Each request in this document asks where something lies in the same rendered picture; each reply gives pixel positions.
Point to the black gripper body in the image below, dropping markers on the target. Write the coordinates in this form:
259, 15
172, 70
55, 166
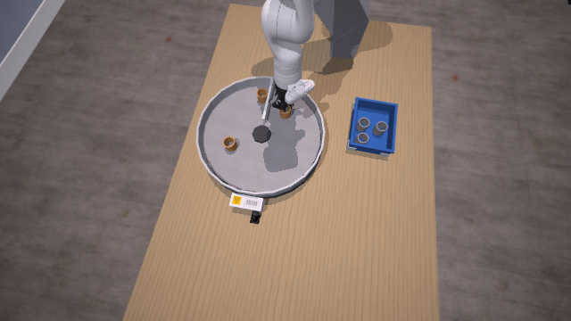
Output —
281, 93

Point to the bronze bushing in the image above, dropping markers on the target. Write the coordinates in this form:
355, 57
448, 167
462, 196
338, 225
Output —
262, 91
287, 114
227, 140

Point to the blue crate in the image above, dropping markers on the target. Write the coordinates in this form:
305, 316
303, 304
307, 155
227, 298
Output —
375, 111

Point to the grey metal sleeve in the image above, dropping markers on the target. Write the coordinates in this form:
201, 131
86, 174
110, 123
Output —
364, 136
364, 121
381, 125

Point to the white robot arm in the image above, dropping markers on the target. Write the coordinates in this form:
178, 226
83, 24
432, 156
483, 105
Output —
286, 25

